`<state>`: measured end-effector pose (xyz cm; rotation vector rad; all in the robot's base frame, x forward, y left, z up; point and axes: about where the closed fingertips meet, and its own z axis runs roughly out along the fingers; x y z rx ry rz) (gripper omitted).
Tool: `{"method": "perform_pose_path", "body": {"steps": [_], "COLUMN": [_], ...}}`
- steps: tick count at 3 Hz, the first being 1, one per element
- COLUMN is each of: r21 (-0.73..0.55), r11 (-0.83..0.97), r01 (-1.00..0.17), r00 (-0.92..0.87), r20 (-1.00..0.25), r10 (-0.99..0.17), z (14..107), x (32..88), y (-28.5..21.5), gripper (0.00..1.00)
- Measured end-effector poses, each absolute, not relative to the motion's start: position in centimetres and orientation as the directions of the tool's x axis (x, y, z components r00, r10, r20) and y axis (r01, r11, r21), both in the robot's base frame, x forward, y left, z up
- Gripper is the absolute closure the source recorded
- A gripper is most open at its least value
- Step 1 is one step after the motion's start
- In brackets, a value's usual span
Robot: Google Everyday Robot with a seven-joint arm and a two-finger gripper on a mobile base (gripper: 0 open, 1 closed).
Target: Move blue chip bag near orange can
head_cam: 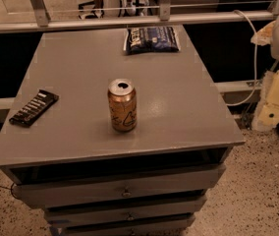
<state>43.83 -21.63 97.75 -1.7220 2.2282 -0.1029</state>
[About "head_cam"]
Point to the black snack bar wrapper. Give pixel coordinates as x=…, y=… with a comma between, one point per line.
x=28, y=114

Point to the blue chip bag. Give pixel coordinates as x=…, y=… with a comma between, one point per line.
x=151, y=39

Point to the orange soda can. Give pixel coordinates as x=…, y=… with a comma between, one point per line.
x=122, y=98

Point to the office chair base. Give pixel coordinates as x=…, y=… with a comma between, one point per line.
x=90, y=7

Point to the metal railing frame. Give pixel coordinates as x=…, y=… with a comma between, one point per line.
x=60, y=15

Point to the grey drawer cabinet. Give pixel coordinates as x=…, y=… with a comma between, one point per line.
x=132, y=144

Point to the middle grey drawer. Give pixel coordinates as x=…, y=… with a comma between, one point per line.
x=130, y=210

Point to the top grey drawer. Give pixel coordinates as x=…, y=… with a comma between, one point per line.
x=69, y=193

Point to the grey drawer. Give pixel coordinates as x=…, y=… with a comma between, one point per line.
x=130, y=228
x=130, y=210
x=69, y=193

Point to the bottom grey drawer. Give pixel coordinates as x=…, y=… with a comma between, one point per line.
x=130, y=228

